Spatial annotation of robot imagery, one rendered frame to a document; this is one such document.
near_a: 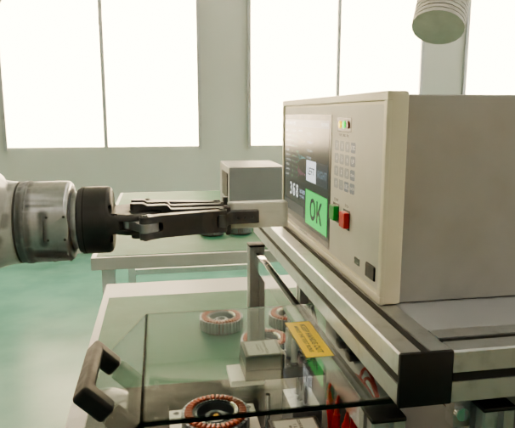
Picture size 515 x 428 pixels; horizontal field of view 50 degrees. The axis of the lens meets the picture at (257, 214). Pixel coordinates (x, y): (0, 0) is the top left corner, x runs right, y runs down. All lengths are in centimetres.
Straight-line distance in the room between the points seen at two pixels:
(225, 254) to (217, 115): 321
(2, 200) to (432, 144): 43
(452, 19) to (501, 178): 133
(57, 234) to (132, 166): 474
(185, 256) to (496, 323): 179
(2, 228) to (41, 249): 4
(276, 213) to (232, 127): 473
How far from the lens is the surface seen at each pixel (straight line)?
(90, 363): 58
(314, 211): 77
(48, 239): 62
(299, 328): 63
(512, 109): 59
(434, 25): 192
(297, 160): 85
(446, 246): 58
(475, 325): 54
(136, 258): 224
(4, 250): 63
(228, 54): 539
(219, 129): 535
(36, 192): 63
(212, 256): 225
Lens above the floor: 130
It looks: 10 degrees down
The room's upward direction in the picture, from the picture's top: straight up
